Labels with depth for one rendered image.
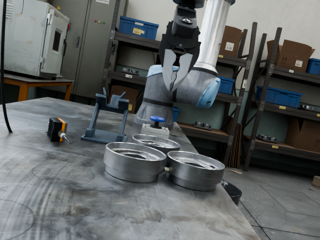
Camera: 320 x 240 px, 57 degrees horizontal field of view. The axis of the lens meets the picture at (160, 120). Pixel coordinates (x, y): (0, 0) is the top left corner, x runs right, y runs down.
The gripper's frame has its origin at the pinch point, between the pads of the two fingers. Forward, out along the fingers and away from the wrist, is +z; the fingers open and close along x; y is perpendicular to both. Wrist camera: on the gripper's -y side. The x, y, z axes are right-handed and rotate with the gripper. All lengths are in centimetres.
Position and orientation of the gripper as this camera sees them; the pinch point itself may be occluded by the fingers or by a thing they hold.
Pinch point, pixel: (172, 85)
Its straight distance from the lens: 67.7
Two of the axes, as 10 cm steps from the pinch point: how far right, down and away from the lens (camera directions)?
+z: -2.0, 9.7, 1.2
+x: -9.8, -1.9, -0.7
